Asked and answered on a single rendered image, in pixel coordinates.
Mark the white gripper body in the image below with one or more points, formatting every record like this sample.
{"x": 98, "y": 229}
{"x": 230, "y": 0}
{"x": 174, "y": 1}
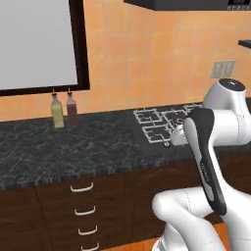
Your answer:
{"x": 178, "y": 135}

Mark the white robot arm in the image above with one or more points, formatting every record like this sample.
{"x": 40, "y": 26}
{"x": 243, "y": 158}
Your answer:
{"x": 228, "y": 125}

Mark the black hob with grey grates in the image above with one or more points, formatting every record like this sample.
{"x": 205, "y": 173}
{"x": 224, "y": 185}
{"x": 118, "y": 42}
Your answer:
{"x": 160, "y": 122}

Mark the dark wood cupboard door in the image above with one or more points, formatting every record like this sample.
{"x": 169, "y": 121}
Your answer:
{"x": 143, "y": 186}
{"x": 19, "y": 220}

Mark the dark wood drawer front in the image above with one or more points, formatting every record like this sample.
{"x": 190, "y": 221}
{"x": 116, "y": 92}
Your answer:
{"x": 104, "y": 188}
{"x": 108, "y": 210}
{"x": 109, "y": 228}
{"x": 111, "y": 243}

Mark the dark red vinegar bottle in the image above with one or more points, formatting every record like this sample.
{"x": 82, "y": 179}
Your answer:
{"x": 72, "y": 112}

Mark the yellow oil bottle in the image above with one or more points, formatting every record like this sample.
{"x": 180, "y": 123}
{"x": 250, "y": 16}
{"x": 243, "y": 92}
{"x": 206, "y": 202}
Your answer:
{"x": 57, "y": 112}

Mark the black range hood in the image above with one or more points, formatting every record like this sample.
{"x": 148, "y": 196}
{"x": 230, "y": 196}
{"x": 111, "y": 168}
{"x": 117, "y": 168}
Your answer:
{"x": 189, "y": 4}

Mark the dark framed window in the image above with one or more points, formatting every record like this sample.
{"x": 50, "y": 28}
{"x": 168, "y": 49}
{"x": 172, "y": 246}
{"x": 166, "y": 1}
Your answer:
{"x": 36, "y": 42}

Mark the grey wall socket plate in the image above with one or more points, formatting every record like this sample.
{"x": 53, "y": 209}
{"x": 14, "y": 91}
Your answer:
{"x": 217, "y": 70}
{"x": 228, "y": 68}

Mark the dark wall shelf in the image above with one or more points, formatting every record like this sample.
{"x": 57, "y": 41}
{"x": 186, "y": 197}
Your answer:
{"x": 245, "y": 43}

